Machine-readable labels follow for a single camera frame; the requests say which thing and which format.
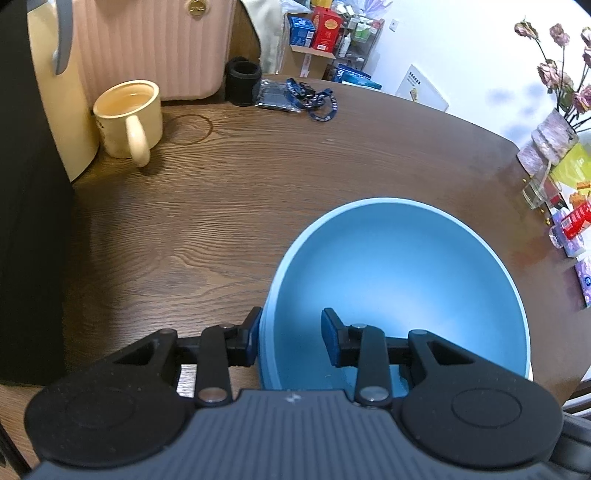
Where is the large black object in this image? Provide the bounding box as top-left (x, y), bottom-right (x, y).
top-left (0, 60), bottom-right (75, 386)

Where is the yellow kettle grey handle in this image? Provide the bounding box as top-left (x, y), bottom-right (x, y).
top-left (28, 0), bottom-right (100, 183)

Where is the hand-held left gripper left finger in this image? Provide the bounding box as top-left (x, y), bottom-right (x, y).
top-left (104, 308), bottom-right (263, 408)

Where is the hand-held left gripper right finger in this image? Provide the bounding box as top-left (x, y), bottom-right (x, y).
top-left (321, 308), bottom-right (485, 409)

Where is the beige cloth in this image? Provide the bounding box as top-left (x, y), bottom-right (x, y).
top-left (242, 0), bottom-right (284, 75)

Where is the white leaning board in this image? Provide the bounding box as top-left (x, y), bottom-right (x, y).
top-left (396, 64), bottom-right (450, 113)

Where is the wire rack with bottles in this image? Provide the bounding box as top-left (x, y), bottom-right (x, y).
top-left (339, 11), bottom-right (384, 70)

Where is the purple tissue pack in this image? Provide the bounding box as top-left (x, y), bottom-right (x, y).
top-left (575, 256), bottom-right (591, 308)

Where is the yellow mug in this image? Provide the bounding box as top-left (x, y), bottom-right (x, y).
top-left (93, 80), bottom-right (163, 168)

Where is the blue ribbed bowl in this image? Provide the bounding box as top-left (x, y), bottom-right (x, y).
top-left (259, 198), bottom-right (531, 402)

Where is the blue lanyard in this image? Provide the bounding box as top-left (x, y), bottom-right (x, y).
top-left (285, 78), bottom-right (340, 123)

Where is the black cylinder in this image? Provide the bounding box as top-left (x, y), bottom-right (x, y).
top-left (225, 56), bottom-right (262, 107)

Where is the cardboard box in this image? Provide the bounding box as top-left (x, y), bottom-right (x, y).
top-left (281, 44), bottom-right (338, 79)

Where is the red flat carton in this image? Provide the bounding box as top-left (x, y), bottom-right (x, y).
top-left (545, 178), bottom-right (571, 208)

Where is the flat blue white box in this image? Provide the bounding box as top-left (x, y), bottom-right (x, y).
top-left (335, 65), bottom-right (383, 90)

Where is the red label water bottle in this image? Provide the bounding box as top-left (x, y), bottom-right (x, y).
top-left (549, 198), bottom-right (591, 250)

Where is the clear drinking glass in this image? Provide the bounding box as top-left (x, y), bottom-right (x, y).
top-left (522, 166), bottom-right (552, 210)

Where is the pink ribbed suitcase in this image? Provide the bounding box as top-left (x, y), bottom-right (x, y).
top-left (69, 0), bottom-right (236, 102)

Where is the brown chair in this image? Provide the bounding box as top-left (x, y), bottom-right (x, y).
top-left (233, 4), bottom-right (264, 75)

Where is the mottled pink vase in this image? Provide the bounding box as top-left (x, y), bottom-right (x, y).
top-left (516, 108), bottom-right (580, 174)

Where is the blue carton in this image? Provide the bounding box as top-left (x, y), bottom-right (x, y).
top-left (288, 14), bottom-right (317, 48)

